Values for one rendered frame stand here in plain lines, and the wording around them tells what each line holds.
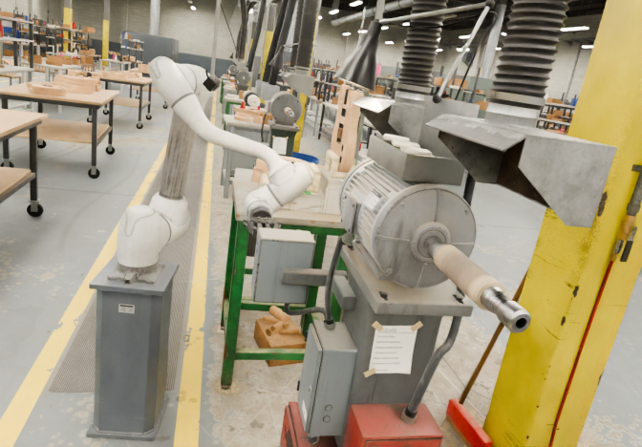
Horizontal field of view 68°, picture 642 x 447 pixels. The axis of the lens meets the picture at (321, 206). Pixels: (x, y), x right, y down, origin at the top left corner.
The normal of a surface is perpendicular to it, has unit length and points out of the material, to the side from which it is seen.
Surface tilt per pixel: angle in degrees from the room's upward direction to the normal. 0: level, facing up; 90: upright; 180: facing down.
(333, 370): 90
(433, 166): 90
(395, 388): 90
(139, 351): 90
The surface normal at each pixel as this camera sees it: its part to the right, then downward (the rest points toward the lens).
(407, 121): 0.20, 0.29
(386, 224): -0.25, 0.11
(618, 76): -0.97, -0.08
